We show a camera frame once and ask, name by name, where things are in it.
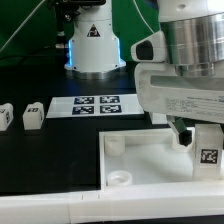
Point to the white sheet with fiducial tags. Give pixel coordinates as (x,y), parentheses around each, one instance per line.
(93,106)

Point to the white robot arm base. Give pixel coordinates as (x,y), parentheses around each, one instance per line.
(94,49)

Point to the white obstacle fixture bar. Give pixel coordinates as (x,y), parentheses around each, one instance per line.
(116,203)

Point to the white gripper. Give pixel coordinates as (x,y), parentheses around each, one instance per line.
(160,90)

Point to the white square tabletop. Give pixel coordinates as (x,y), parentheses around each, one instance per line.
(147,157)

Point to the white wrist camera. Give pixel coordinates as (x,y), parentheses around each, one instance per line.
(151,49)

